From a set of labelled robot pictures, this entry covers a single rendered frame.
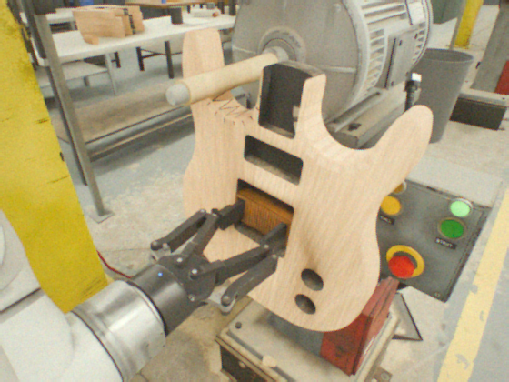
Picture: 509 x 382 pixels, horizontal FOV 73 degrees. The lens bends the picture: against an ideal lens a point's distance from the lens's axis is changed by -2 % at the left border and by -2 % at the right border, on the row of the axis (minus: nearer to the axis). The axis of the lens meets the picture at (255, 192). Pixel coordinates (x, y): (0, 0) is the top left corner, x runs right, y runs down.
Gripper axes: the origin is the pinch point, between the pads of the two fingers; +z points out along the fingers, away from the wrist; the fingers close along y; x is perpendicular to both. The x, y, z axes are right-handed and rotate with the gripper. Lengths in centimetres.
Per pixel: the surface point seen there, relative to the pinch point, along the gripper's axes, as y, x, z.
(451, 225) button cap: 22.3, 3.0, 15.3
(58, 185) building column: -93, -44, 6
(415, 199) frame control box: 16.6, 4.2, 15.8
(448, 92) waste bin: -22, -58, 283
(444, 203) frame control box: 20.2, 5.5, 15.8
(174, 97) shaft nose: -9.6, 17.5, -6.2
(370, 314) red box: 16, -44, 33
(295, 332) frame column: -2, -73, 32
